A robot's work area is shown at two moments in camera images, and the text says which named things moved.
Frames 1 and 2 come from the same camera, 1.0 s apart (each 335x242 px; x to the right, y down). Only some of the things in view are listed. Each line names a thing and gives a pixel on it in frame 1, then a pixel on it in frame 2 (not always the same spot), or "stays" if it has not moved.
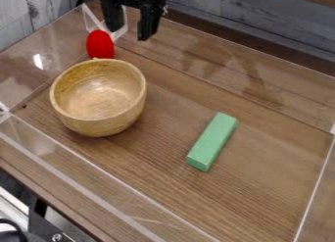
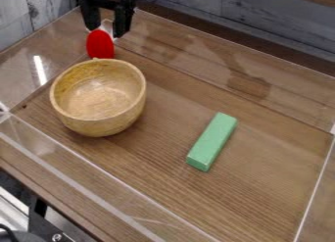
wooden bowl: (99, 96) stays
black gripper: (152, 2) → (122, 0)
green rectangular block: (211, 142) stays
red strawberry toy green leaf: (100, 44) stays
